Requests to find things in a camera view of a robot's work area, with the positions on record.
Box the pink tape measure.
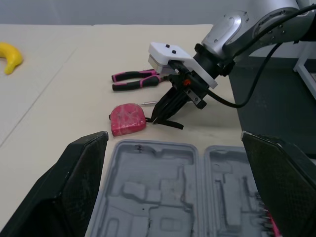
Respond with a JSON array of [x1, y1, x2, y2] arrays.
[[108, 103, 185, 137]]

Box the pink bit row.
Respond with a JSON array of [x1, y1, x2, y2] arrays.
[[259, 195, 281, 237]]

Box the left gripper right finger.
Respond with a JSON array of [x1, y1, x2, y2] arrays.
[[241, 131, 316, 237]]

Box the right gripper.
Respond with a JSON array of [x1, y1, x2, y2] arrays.
[[170, 61, 208, 111]]

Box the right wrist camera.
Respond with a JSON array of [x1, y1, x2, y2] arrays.
[[148, 41, 218, 89]]

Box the black cable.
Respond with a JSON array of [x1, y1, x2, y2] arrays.
[[206, 4, 316, 109]]

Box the grey tool case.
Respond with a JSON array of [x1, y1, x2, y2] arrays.
[[85, 139, 282, 237]]

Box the pink and black pliers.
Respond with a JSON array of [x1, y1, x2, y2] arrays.
[[111, 69, 173, 92]]

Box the yellow toy banana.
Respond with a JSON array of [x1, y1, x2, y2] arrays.
[[0, 42, 24, 76]]

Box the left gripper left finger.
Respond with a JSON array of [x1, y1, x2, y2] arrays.
[[0, 131, 109, 237]]

